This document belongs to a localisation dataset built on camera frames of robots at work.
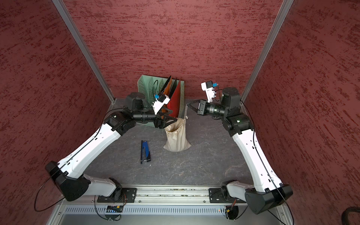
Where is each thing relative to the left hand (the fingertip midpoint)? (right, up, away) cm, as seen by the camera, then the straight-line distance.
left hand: (172, 118), depth 66 cm
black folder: (-6, +20, +22) cm, 31 cm away
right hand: (+7, +5, -4) cm, 9 cm away
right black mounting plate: (+26, -42, +7) cm, 50 cm away
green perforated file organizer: (-19, +22, +38) cm, 48 cm away
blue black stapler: (-19, -25, +22) cm, 38 cm away
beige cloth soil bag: (+2, -12, +7) cm, 14 cm away
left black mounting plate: (-25, -43, +9) cm, 50 cm away
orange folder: (-5, +18, +21) cm, 28 cm away
